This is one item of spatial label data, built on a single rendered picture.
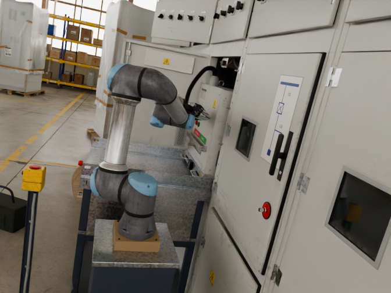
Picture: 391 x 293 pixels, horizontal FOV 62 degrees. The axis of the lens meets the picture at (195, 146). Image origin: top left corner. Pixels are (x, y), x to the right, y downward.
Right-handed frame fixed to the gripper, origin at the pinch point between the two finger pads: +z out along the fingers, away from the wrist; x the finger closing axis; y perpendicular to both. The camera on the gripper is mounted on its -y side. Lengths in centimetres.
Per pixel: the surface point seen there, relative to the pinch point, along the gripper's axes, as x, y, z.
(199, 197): -41.1, 17.2, 6.3
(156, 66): 18, -64, -15
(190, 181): -34.9, 12.5, -0.6
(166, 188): -42.8, 12.1, -12.3
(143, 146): -36, -47, -7
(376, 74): 22, 109, -33
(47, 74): -77, -1048, 17
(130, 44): 25, -80, -34
